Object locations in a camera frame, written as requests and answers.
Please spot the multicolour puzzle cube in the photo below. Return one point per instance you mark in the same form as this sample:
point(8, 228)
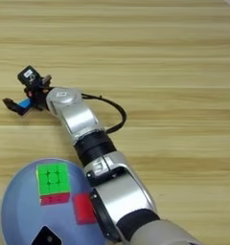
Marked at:
point(53, 182)

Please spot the black and white cube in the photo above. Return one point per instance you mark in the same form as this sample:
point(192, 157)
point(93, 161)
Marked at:
point(46, 237)

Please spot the blue round plate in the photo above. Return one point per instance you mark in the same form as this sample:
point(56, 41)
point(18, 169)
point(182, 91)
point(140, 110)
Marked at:
point(21, 207)

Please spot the blue rectangular block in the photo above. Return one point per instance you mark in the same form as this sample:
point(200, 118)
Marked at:
point(24, 102)

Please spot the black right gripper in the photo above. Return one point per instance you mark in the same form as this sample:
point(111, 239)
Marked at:
point(38, 94)

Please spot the black box with white label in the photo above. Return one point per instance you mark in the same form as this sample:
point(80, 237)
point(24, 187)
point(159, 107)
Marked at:
point(29, 75)

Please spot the red cube block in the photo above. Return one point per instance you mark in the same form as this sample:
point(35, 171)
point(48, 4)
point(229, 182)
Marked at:
point(83, 209)

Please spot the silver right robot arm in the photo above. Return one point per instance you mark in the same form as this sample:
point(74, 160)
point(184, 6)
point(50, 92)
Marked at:
point(120, 191)

